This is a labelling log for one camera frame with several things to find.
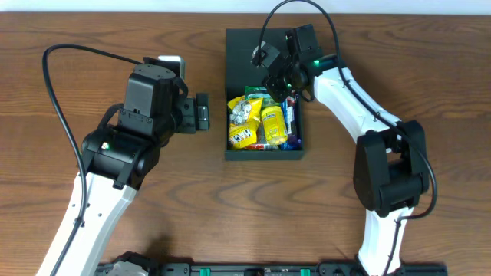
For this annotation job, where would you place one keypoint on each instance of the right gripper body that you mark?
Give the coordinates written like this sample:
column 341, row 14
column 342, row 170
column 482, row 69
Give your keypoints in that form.
column 276, row 89

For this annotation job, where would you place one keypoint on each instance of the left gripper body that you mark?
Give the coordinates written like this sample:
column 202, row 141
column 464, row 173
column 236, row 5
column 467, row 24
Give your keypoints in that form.
column 202, row 113

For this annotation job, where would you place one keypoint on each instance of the blue wafer bar wrapper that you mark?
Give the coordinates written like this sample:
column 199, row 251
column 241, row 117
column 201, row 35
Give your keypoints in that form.
column 291, row 144

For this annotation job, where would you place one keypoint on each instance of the green red chocolate bar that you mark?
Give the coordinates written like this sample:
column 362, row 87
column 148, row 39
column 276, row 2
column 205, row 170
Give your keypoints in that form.
column 254, row 92

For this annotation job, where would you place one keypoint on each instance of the dark green box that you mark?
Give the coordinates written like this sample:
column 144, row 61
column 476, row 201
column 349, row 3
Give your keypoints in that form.
column 240, row 43

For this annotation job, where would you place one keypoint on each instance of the yellow Mentos bottle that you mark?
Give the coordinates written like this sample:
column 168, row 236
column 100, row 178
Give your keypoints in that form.
column 274, row 125

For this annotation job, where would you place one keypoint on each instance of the yellow Hacks candy bag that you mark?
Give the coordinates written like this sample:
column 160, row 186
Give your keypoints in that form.
column 244, row 121

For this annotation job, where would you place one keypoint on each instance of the dark blue Dairy Milk bar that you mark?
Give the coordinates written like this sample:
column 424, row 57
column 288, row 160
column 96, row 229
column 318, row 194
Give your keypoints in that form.
column 290, row 117

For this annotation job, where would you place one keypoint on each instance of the green snack bag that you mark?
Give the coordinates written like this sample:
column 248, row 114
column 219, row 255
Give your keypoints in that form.
column 261, row 142

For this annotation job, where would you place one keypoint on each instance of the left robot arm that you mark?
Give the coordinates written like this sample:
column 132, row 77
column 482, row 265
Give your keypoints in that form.
column 116, row 157

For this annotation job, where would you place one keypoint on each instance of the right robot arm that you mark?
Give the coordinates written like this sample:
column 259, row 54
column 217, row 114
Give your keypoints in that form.
column 390, row 167

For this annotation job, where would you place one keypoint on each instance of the black mounting rail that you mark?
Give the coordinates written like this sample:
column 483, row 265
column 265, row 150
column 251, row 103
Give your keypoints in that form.
column 183, row 269

